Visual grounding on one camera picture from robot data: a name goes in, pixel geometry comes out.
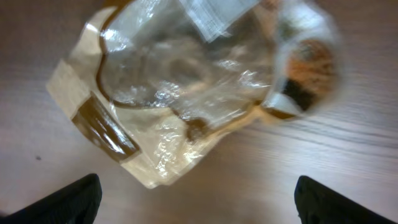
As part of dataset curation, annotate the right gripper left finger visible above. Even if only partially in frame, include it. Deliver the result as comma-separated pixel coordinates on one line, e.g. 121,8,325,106
1,174,102,224

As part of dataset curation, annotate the brown cookie snack pouch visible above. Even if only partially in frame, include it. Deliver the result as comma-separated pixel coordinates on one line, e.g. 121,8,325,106
47,0,343,189

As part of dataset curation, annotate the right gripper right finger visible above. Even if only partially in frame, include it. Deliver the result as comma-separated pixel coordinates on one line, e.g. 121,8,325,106
294,175,395,224

